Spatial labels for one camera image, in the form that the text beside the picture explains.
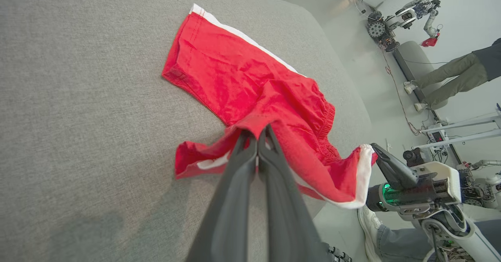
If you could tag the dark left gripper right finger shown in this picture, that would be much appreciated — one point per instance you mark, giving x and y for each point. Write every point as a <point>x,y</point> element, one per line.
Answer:
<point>285,223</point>

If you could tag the small red background cloth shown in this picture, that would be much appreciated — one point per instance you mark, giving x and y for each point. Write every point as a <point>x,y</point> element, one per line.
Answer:
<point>429,42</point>

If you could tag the grey metal stand frame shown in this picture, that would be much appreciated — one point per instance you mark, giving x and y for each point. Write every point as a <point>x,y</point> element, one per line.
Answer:
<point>462,138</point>

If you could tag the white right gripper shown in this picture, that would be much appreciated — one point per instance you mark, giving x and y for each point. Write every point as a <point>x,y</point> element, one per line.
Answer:
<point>430,187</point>

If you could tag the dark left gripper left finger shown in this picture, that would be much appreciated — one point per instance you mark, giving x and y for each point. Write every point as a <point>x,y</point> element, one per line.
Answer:
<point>231,215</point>

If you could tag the person in jeans, white shoe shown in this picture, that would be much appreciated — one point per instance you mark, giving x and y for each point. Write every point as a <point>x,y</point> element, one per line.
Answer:
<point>395,242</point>

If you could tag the grey fabric sofa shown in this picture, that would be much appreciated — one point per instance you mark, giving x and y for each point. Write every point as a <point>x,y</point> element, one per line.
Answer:
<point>98,117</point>

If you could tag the red shorts with white stripe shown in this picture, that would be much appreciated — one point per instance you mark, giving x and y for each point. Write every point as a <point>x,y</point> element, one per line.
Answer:
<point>242,78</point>

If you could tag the person in olive trousers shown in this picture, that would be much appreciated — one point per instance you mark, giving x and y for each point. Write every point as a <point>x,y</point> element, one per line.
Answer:
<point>462,72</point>

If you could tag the white grey background robot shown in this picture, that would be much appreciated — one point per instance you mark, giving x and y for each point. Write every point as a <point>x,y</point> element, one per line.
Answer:
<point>489,183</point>
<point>403,17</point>

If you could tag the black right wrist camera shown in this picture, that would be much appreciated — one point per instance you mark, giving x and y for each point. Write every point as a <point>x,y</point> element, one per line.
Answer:
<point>413,157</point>

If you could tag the device with red display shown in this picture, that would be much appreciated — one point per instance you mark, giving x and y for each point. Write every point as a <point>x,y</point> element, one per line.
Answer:
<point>437,136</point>

